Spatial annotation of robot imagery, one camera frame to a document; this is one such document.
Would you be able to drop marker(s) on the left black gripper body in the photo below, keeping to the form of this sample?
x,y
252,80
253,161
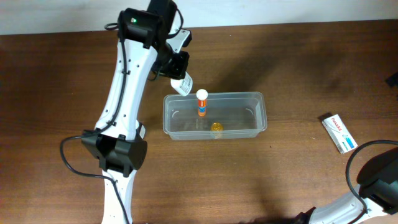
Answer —
x,y
175,66

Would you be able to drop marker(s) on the white squeeze bottle clear cap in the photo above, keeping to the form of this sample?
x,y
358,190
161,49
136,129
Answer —
x,y
182,86

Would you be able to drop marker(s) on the orange tube white cap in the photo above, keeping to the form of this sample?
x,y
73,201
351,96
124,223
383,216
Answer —
x,y
202,96

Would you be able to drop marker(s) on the small gold lid jar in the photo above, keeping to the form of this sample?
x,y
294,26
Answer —
x,y
217,130

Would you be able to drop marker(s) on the dark bottle white cap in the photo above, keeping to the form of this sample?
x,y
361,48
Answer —
x,y
140,130

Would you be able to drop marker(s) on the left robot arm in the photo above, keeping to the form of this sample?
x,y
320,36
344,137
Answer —
x,y
149,42

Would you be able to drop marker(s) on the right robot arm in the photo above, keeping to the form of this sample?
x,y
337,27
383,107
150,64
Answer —
x,y
374,196

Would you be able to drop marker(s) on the clear plastic container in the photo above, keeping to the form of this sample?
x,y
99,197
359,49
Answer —
x,y
242,114

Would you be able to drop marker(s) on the white Panadol box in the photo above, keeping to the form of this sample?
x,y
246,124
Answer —
x,y
339,134

